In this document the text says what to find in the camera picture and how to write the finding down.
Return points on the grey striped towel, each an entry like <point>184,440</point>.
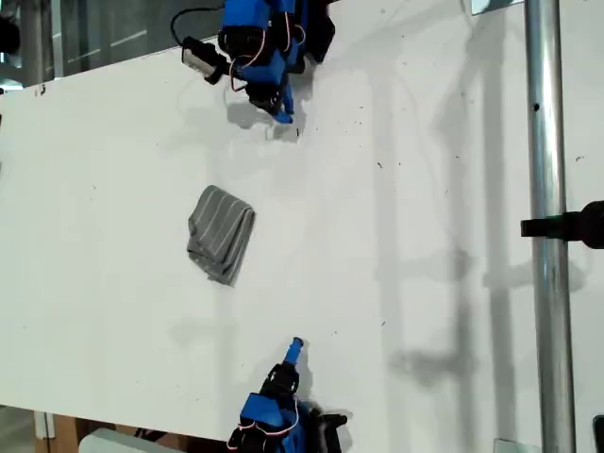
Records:
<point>217,236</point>

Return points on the black round object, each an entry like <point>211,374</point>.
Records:
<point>7,35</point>

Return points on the gripper camera stalk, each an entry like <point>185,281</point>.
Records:
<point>214,71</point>
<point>318,415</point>

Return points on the wooden table leg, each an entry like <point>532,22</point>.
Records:
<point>66,427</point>

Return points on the small table clip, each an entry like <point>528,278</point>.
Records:
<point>40,89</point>

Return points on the dark box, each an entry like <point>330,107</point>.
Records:
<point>599,434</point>

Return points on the black clamp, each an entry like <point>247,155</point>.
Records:
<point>580,226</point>

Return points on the steel post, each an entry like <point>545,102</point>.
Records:
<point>547,141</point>

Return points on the white plastic container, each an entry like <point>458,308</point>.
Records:
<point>118,443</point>

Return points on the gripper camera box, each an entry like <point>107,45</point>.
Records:
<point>332,434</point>
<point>196,54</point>

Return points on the white leg bracket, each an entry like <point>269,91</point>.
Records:
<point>42,424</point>

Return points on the grey metal upright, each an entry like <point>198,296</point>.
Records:
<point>56,38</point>

